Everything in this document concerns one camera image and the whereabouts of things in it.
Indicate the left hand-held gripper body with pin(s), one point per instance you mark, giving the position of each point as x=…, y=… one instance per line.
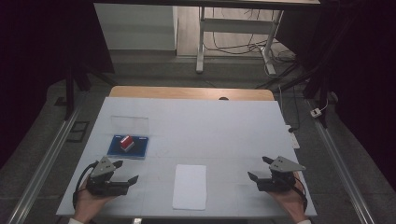
x=102, y=169

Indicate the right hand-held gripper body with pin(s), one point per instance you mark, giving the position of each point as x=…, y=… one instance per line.
x=280, y=180

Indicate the red and white stamp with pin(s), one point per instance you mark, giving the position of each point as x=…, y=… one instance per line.
x=126, y=143

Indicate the blue ink pad case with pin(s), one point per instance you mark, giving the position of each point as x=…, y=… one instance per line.
x=138, y=149

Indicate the white paper sheet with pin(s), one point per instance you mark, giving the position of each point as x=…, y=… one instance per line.
x=190, y=186

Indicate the person's right hand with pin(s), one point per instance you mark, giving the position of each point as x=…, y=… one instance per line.
x=292, y=202

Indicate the silver table clamp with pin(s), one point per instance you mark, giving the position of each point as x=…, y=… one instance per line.
x=137, y=221

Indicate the white plug adapter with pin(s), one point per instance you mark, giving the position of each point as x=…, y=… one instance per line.
x=315, y=112

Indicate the white table cover board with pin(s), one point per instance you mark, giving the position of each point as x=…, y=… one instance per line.
x=202, y=130

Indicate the black tripod stand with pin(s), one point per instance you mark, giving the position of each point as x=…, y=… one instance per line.
x=317, y=87

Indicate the wooden table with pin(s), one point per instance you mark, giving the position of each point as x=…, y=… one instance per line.
x=186, y=92

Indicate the dark curtain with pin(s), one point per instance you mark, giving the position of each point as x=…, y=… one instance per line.
x=358, y=62
x=40, y=56

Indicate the grey cabinet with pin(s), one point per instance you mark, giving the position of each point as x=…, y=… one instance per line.
x=134, y=28

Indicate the black floor frame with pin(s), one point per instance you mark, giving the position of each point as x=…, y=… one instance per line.
x=78, y=132

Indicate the aluminium floor rail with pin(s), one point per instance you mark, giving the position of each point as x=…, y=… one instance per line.
x=43, y=168
x=342, y=168

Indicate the white desk frame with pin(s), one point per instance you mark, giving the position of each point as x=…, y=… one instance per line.
x=236, y=26

